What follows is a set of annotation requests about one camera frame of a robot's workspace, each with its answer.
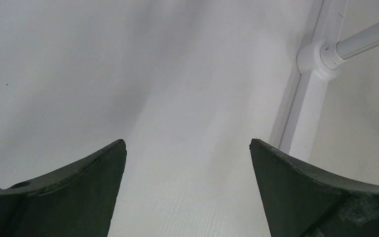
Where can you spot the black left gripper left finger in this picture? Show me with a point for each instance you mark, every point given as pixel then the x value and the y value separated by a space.
pixel 76 200

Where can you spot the metal clothes rack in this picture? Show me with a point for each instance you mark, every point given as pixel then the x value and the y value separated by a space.
pixel 318 63

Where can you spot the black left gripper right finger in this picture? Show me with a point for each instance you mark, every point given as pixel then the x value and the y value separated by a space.
pixel 302 200

